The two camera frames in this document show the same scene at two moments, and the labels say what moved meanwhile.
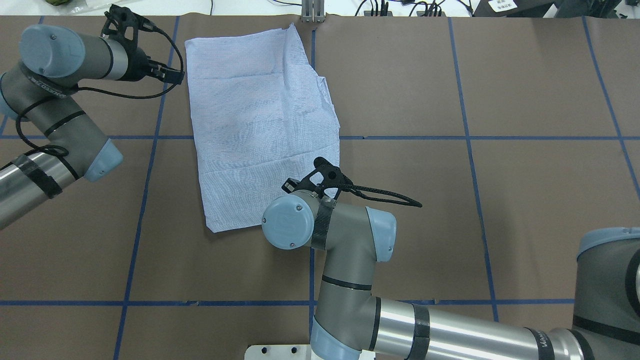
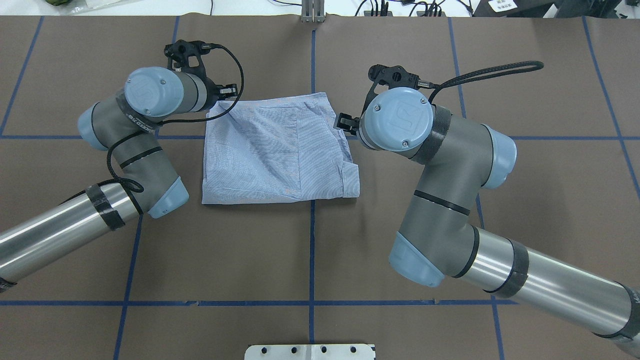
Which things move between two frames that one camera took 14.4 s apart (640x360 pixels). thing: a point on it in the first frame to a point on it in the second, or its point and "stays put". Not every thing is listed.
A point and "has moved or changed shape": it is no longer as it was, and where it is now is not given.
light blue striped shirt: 261,116 has moved or changed shape
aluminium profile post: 313,11 stays put
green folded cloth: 58,2 stays put
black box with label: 512,8 stays put
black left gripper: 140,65 to 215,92
